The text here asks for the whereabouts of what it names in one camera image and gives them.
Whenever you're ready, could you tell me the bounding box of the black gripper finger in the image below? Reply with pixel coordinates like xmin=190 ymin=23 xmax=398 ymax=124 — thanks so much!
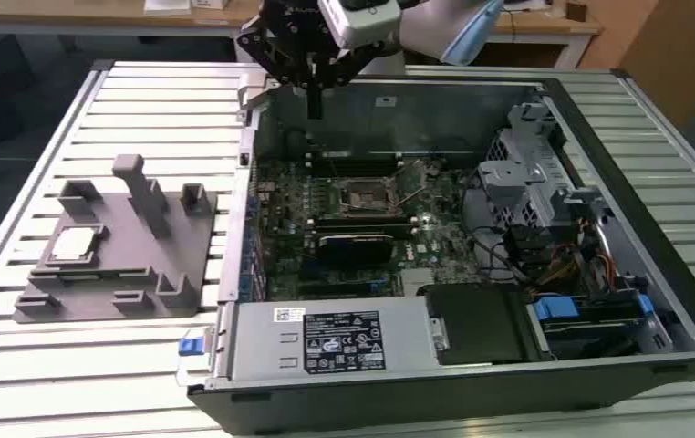
xmin=236 ymin=26 xmax=317 ymax=120
xmin=314 ymin=41 xmax=385 ymax=120

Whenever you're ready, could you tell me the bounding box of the metal socket cover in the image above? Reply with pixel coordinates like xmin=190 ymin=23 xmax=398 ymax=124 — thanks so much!
xmin=390 ymin=161 xmax=432 ymax=193

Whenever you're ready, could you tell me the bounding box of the silver CPU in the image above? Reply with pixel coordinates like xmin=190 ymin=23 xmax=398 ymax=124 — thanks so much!
xmin=48 ymin=227 xmax=100 ymax=259

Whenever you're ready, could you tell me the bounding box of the CPU socket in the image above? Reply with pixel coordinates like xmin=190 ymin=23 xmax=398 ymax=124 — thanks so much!
xmin=333 ymin=176 xmax=398 ymax=216

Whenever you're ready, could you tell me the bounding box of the white box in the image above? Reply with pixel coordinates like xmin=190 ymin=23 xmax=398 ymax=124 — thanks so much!
xmin=142 ymin=0 xmax=193 ymax=15

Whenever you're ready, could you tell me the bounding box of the black RAM slot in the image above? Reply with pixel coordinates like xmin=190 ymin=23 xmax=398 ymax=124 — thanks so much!
xmin=308 ymin=151 xmax=406 ymax=165
xmin=312 ymin=162 xmax=402 ymax=178

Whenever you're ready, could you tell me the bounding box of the wooden desk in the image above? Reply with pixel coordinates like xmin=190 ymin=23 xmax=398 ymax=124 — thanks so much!
xmin=0 ymin=0 xmax=604 ymax=69

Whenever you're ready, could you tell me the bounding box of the green motherboard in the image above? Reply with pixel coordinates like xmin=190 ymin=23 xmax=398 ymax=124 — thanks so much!
xmin=246 ymin=154 xmax=488 ymax=303

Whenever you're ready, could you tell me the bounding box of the grey metal drive cage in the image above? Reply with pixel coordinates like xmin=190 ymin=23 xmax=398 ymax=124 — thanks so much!
xmin=477 ymin=102 xmax=604 ymax=229

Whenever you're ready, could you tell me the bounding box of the black RAM stick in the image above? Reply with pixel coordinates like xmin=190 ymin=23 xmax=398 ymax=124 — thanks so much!
xmin=316 ymin=225 xmax=417 ymax=239

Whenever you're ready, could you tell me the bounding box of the black graphics card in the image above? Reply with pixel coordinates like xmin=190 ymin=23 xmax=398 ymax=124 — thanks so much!
xmin=314 ymin=232 xmax=396 ymax=266

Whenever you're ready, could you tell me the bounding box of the grey parts rack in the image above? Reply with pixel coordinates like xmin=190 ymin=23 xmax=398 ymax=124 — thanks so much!
xmin=10 ymin=153 xmax=221 ymax=324

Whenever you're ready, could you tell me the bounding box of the silver chipset heatsink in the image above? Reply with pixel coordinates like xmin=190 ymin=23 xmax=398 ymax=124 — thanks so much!
xmin=401 ymin=268 xmax=438 ymax=296

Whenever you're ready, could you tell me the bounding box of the black expansion slot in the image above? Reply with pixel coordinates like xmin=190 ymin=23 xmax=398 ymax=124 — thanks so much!
xmin=296 ymin=281 xmax=406 ymax=297

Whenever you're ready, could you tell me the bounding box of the wooden cabinet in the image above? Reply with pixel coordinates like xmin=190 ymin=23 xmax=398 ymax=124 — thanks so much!
xmin=576 ymin=0 xmax=695 ymax=127

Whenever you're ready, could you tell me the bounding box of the green RAM stick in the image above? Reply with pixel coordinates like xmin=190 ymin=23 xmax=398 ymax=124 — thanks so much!
xmin=57 ymin=271 xmax=138 ymax=282

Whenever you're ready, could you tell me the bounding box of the black plastic shroud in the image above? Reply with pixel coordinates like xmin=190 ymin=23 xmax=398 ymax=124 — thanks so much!
xmin=416 ymin=283 xmax=552 ymax=366

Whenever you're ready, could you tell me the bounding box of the hard disk in blue carrier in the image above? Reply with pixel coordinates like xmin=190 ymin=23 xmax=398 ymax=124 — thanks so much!
xmin=528 ymin=294 xmax=656 ymax=361

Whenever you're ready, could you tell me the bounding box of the silver power supply unit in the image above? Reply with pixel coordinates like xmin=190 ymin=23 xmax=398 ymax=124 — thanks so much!
xmin=224 ymin=298 xmax=445 ymax=382

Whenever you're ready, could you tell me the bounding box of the blue case latch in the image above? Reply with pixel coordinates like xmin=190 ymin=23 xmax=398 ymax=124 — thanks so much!
xmin=178 ymin=335 xmax=208 ymax=357

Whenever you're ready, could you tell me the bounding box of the black open PC case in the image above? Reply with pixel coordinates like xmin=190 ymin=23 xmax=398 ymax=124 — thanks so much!
xmin=174 ymin=72 xmax=695 ymax=435

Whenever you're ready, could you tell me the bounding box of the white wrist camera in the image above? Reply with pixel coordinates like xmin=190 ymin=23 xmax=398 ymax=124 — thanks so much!
xmin=316 ymin=0 xmax=400 ymax=49

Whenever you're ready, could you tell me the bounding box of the orange yellow wire bundle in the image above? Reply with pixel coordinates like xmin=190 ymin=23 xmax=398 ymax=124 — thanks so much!
xmin=528 ymin=218 xmax=619 ymax=296

